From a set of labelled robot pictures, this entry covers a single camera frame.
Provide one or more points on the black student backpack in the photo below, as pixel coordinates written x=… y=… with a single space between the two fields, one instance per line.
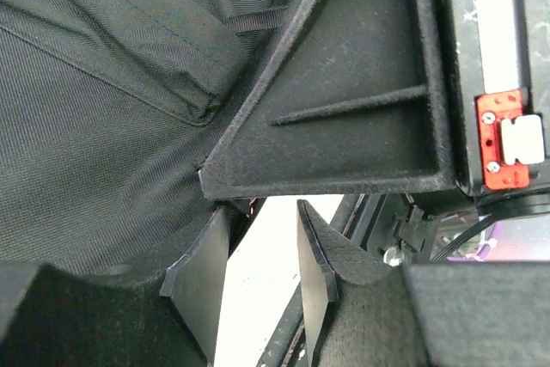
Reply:
x=108 y=107

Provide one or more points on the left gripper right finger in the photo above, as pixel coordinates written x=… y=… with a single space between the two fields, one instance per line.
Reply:
x=484 y=314

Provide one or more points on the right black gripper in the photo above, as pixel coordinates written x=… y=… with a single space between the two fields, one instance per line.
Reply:
x=496 y=61

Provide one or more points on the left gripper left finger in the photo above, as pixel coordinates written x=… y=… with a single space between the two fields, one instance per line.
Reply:
x=161 y=309

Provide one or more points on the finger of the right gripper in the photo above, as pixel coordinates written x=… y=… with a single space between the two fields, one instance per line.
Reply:
x=348 y=99

